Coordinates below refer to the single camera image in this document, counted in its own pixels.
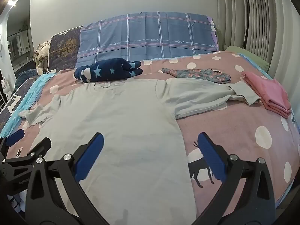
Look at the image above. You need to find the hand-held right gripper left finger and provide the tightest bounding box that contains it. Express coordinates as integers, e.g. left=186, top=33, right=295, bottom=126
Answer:
left=25, top=132, right=104, bottom=225

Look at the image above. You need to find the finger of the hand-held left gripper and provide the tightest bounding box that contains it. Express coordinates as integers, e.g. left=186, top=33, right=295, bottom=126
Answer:
left=0, top=129, right=25, bottom=154
left=1, top=138, right=52, bottom=167

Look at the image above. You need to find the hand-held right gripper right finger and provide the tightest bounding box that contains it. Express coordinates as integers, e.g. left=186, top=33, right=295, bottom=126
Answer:
left=194, top=132, right=276, bottom=225

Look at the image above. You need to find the grey long-sleeve shirt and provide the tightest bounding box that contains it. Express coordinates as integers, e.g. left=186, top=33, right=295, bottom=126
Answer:
left=19, top=78, right=262, bottom=225

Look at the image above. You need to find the beige clothes pile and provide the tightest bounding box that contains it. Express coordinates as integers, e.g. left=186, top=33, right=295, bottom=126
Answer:
left=34, top=40, right=52, bottom=75

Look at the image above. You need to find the pink polka-dot bed blanket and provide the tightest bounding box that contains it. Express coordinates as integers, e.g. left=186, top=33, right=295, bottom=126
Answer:
left=5, top=51, right=300, bottom=225

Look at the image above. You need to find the light blue cloth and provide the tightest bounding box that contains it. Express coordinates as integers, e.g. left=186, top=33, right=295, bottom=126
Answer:
left=0, top=73, right=57, bottom=138

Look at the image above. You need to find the white cat figure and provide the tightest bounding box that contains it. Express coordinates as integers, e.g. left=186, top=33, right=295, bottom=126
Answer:
left=0, top=77, right=12, bottom=99

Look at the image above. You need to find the floral folded garment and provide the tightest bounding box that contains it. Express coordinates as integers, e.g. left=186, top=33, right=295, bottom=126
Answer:
left=162, top=67, right=232, bottom=84

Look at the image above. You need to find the navy star-print folded garment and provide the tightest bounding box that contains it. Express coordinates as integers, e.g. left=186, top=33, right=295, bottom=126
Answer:
left=74, top=58, right=143, bottom=83

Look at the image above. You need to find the pink folded cloth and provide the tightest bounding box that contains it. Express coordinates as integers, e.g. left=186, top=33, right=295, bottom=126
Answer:
left=241, top=71, right=292, bottom=119

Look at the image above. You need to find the dark tree-print pillow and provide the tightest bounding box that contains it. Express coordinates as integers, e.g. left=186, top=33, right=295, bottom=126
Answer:
left=47, top=26, right=82, bottom=73

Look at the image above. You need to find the green pillow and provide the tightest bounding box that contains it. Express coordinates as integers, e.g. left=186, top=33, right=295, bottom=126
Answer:
left=225, top=45, right=270, bottom=69

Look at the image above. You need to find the blue plaid blanket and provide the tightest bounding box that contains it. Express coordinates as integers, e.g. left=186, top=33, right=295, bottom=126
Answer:
left=77, top=12, right=219, bottom=62

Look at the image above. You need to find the white pleated curtain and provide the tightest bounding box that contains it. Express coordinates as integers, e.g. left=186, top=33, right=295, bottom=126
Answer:
left=216, top=0, right=300, bottom=80

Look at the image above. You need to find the black floor lamp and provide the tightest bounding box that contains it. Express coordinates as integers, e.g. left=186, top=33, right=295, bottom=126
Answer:
left=241, top=0, right=255, bottom=50

